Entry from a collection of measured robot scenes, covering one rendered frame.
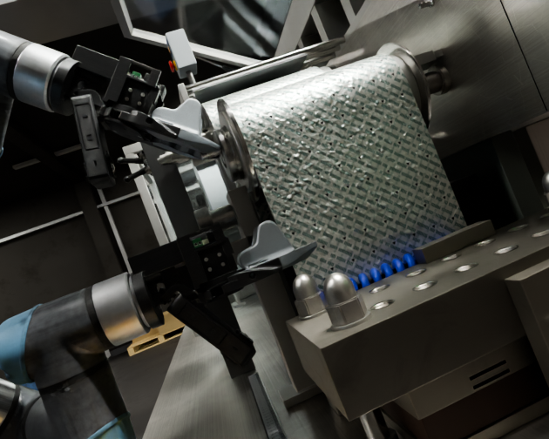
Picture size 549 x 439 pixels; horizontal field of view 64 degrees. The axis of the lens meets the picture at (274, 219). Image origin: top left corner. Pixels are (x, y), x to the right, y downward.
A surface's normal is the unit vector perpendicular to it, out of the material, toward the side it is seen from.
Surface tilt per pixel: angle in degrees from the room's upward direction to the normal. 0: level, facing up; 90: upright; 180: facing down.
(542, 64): 90
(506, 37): 90
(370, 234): 90
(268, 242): 90
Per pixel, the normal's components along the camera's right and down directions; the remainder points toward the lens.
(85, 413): 0.36, -0.18
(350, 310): 0.15, -0.09
